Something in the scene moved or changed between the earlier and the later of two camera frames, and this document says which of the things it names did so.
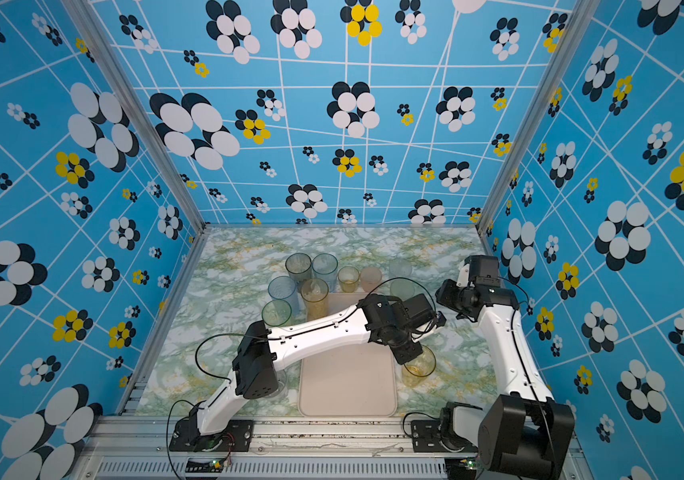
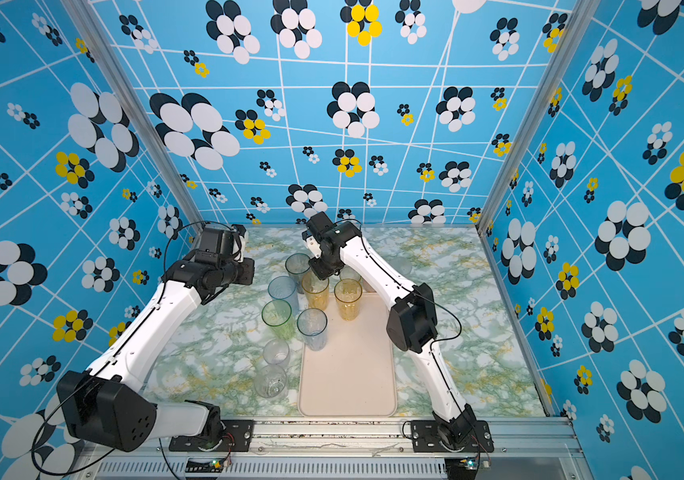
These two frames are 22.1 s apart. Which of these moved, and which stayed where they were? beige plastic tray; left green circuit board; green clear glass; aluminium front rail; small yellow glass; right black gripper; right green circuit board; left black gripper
Moved: left black gripper; right black gripper
Stayed: small yellow glass; aluminium front rail; beige plastic tray; green clear glass; right green circuit board; left green circuit board
